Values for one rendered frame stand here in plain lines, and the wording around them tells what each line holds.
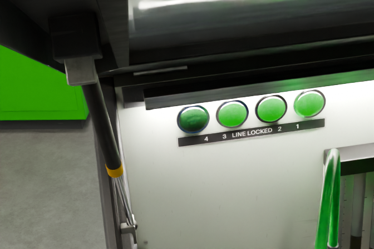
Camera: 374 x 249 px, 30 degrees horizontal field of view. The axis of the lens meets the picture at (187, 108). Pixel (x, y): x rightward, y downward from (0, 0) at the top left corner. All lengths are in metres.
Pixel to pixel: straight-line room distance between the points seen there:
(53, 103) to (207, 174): 2.54
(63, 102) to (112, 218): 2.64
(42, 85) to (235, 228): 2.48
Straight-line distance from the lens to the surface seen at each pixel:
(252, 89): 1.01
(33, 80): 3.57
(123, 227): 0.96
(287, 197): 1.18
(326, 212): 0.82
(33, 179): 3.41
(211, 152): 1.09
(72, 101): 3.58
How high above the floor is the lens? 1.93
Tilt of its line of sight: 31 degrees down
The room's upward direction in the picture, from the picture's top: 5 degrees counter-clockwise
